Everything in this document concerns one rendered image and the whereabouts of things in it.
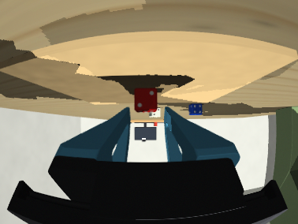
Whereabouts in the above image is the red die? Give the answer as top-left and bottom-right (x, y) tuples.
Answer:
(134, 88), (158, 113)

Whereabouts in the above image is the beige square mat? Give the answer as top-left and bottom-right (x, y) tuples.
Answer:
(0, 31), (298, 104)

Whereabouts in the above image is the blue die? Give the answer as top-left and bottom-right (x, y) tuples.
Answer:
(189, 103), (203, 115)

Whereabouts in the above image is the white die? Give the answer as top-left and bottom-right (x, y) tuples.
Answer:
(149, 107), (161, 118)

